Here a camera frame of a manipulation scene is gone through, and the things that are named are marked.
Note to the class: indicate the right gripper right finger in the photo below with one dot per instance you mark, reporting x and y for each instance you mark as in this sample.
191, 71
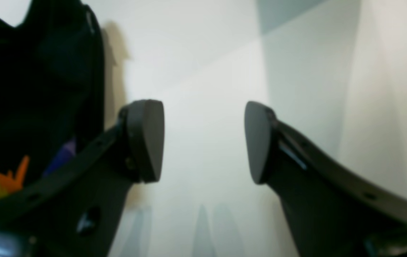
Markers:
331, 212

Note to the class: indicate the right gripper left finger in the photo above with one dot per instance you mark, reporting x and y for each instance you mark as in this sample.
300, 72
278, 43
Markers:
75, 211

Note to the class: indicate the black T-shirt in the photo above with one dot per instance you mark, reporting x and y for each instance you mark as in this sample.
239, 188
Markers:
52, 91

